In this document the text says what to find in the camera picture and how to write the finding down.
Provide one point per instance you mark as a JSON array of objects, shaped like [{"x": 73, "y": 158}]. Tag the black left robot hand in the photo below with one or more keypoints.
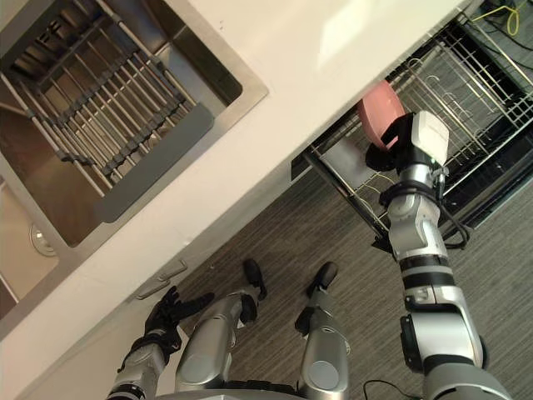
[{"x": 170, "y": 310}]

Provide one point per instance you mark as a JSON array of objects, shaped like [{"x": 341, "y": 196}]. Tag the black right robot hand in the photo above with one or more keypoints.
[{"x": 429, "y": 133}]

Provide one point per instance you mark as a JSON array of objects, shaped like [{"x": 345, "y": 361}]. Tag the pink cup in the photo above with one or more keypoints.
[{"x": 377, "y": 112}]

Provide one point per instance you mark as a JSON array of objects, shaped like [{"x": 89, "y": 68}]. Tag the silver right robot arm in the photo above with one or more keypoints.
[{"x": 429, "y": 291}]

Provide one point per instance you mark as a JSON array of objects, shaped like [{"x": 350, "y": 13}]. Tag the black dishwasher door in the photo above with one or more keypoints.
[{"x": 491, "y": 175}]

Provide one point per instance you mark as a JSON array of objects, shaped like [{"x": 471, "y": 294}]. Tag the round sink drain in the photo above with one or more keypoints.
[{"x": 41, "y": 239}]

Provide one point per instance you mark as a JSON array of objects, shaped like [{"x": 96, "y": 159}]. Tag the stainless steel sink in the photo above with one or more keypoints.
[{"x": 233, "y": 79}]

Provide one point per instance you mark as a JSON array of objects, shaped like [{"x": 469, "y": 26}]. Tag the dark left robot foot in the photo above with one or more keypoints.
[{"x": 255, "y": 275}]

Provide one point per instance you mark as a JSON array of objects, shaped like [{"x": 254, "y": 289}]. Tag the dark robot foot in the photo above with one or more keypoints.
[
  {"x": 255, "y": 275},
  {"x": 322, "y": 276}
]

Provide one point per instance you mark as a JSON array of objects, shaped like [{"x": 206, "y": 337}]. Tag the silver robot torso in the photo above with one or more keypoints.
[{"x": 229, "y": 389}]

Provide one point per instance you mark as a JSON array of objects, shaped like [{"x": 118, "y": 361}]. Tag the dark right robot foot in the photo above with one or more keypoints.
[{"x": 322, "y": 276}]

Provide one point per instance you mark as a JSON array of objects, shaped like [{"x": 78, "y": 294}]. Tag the silver right robot leg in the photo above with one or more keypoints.
[{"x": 322, "y": 350}]

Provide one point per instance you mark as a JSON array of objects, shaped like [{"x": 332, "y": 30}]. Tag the grey roll-up drying rack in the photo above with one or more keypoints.
[{"x": 108, "y": 125}]

